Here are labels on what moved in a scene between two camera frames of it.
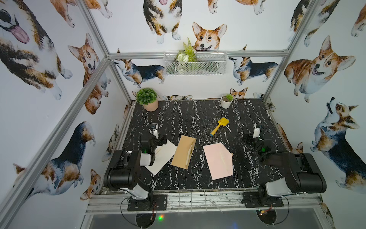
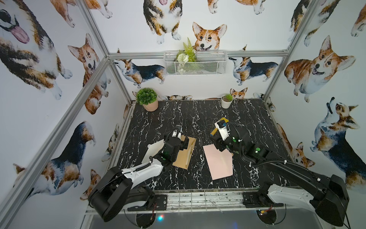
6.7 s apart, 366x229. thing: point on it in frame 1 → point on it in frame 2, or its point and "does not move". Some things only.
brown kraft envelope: [183, 152] does not move
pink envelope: [219, 160] does not move
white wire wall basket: [195, 63] does not move
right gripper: [249, 140] → [218, 142]
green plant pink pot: [147, 98] does not move
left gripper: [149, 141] → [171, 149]
